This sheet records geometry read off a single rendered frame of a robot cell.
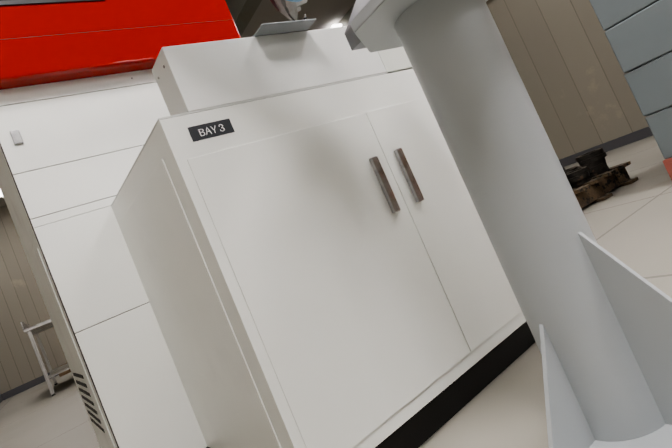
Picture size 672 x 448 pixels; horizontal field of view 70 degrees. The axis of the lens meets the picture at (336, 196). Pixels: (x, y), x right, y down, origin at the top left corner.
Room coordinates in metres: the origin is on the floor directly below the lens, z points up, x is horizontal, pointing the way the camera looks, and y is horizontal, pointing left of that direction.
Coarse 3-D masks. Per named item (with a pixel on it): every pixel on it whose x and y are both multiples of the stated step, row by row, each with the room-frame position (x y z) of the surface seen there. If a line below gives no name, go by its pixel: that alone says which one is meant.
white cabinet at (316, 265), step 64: (192, 128) 0.91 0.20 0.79; (256, 128) 0.99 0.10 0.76; (320, 128) 1.07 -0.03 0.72; (384, 128) 1.18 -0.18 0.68; (128, 192) 1.19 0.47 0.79; (192, 192) 0.88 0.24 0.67; (256, 192) 0.95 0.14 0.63; (320, 192) 1.03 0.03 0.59; (384, 192) 1.12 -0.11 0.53; (448, 192) 1.25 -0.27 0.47; (192, 256) 0.97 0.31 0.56; (256, 256) 0.92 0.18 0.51; (320, 256) 1.00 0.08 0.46; (384, 256) 1.08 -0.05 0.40; (448, 256) 1.19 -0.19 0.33; (192, 320) 1.10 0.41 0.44; (256, 320) 0.89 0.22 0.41; (320, 320) 0.96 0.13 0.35; (384, 320) 1.04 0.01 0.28; (448, 320) 1.14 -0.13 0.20; (512, 320) 1.26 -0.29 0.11; (192, 384) 1.29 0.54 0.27; (256, 384) 0.92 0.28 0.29; (320, 384) 0.93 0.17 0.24; (384, 384) 1.01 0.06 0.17; (448, 384) 1.10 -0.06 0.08
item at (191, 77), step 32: (320, 32) 1.14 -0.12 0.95; (160, 64) 0.94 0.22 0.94; (192, 64) 0.94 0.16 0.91; (224, 64) 0.98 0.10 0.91; (256, 64) 1.02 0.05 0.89; (288, 64) 1.07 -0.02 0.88; (320, 64) 1.12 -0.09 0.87; (352, 64) 1.18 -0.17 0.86; (192, 96) 0.93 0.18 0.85; (224, 96) 0.96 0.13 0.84; (256, 96) 1.00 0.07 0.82
